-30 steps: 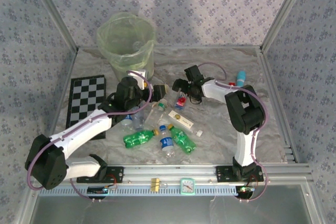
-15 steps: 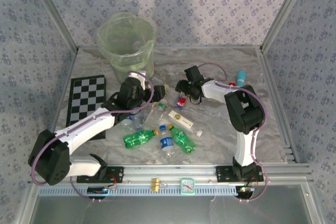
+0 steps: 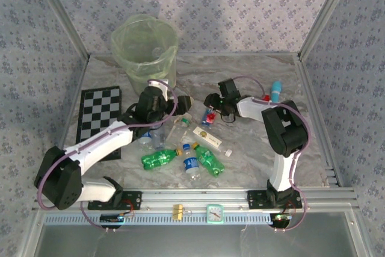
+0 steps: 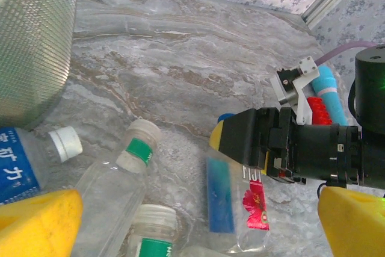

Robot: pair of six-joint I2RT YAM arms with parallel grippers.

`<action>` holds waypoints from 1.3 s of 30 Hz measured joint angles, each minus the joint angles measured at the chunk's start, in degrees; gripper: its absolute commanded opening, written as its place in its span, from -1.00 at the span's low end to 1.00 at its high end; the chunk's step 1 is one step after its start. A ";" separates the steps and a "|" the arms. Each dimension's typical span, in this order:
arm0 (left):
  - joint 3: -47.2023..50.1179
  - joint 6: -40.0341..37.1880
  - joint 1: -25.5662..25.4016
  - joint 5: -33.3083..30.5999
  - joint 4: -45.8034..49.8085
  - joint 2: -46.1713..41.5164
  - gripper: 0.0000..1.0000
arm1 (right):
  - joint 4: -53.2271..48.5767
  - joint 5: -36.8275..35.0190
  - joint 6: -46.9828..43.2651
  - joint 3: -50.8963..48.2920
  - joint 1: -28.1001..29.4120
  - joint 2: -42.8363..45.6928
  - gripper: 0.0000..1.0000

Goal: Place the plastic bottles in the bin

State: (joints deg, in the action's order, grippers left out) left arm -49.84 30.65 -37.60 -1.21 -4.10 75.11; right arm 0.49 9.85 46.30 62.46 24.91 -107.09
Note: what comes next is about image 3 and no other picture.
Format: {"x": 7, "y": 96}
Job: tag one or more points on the green soda bottle yellow cap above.
{"x": 210, "y": 162}

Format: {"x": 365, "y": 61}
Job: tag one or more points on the black grey folding chessboard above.
{"x": 96, "y": 109}

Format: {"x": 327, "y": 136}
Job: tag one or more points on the tall clear bluish bottle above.
{"x": 158, "y": 140}

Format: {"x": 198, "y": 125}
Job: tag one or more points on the light blue toy torch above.
{"x": 276, "y": 91}

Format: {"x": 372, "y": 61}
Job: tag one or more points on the small circuit board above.
{"x": 111, "y": 218}
{"x": 281, "y": 218}

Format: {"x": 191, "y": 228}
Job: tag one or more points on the small red item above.
{"x": 266, "y": 98}

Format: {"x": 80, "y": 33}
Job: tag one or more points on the aluminium frame rail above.
{"x": 66, "y": 120}
{"x": 312, "y": 97}
{"x": 195, "y": 196}
{"x": 240, "y": 54}

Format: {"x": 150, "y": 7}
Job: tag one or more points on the aluminium frame post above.
{"x": 61, "y": 13}
{"x": 326, "y": 11}

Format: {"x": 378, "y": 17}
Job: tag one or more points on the yellow binder clip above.
{"x": 177, "y": 211}

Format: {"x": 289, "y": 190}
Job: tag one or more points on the small mint green clock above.
{"x": 214, "y": 214}

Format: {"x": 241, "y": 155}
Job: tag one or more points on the blue-cap blue-label water bottle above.
{"x": 191, "y": 163}
{"x": 145, "y": 140}

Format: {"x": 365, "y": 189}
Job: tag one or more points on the small white cap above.
{"x": 228, "y": 152}

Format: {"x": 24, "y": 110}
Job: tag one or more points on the clear case with white card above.
{"x": 208, "y": 138}

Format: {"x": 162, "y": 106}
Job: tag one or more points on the crushed green bottle yellow cap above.
{"x": 156, "y": 159}

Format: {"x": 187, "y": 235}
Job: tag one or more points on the red small object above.
{"x": 210, "y": 116}

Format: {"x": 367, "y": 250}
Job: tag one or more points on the green plastic bin liner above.
{"x": 120, "y": 46}

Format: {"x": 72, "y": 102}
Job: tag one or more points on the grey metal panel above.
{"x": 210, "y": 242}

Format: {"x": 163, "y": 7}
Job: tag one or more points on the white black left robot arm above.
{"x": 99, "y": 142}

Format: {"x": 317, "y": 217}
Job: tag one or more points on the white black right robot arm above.
{"x": 285, "y": 136}

